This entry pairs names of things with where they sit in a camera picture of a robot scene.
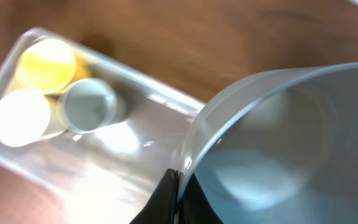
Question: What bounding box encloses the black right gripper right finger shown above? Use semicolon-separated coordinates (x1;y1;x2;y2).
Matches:
178;174;223;224

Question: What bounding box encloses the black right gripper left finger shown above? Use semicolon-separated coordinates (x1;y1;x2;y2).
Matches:
130;169;179;224

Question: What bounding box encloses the clear plastic container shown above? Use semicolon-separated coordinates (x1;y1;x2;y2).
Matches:
0;28;204;223

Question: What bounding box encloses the grey blue plastic bowl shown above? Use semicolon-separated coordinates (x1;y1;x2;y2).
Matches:
178;62;358;223

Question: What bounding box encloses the grey blue plastic cup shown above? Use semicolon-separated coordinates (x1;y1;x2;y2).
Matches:
58;78;127;134

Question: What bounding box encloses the white plastic cup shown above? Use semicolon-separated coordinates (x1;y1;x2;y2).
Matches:
0;89;67;147

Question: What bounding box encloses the yellow plastic cup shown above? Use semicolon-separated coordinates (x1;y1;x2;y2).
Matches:
15;39;92;95

